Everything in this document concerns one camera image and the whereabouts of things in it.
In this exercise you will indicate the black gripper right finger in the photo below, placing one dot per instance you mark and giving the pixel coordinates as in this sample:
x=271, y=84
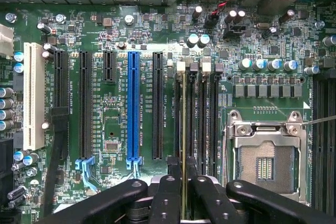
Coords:
x=262, y=203

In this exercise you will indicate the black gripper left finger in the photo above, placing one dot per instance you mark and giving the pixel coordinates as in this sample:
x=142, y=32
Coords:
x=118, y=200

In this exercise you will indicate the black RAM slot bank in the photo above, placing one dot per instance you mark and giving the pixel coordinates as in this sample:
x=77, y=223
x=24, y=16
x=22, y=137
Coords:
x=324, y=142

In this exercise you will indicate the RAM slot with black latch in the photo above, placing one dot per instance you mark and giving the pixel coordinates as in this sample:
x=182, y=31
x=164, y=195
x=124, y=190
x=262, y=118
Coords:
x=216, y=119
x=193, y=108

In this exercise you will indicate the RAM slot with white latch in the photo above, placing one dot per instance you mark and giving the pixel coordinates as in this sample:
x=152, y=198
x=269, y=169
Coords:
x=178, y=108
x=204, y=119

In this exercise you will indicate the silver CPU socket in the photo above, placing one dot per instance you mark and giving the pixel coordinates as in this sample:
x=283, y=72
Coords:
x=266, y=155

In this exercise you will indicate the green PC motherboard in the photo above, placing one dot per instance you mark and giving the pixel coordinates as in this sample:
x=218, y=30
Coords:
x=110, y=119

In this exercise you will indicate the silver board screw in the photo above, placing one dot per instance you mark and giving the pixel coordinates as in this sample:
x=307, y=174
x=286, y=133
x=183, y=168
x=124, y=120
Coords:
x=319, y=24
x=31, y=171
x=60, y=18
x=10, y=17
x=129, y=19

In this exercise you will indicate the blue expansion slot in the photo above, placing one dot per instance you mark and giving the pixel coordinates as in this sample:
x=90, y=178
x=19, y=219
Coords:
x=133, y=103

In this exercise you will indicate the thin metal locking lever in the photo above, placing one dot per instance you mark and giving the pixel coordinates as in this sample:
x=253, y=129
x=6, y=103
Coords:
x=319, y=119

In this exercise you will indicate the long black expansion slot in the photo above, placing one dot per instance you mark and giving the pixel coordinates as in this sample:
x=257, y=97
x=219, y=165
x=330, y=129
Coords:
x=157, y=103
x=61, y=79
x=85, y=103

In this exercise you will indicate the short black expansion slot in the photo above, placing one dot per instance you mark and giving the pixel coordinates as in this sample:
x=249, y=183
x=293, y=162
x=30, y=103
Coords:
x=109, y=66

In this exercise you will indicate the white PCI expansion slot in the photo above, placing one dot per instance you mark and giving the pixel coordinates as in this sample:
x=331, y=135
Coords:
x=33, y=95

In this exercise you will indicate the teal-topped capacitor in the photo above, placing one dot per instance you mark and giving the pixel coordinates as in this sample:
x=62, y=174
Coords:
x=193, y=40
x=204, y=41
x=274, y=64
x=244, y=64
x=290, y=65
x=259, y=64

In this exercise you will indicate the black fan header connector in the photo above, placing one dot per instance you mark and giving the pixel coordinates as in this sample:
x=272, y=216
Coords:
x=211, y=19

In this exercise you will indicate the white plastic board connector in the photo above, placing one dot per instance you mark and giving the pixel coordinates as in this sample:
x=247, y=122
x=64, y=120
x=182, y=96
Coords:
x=5, y=40

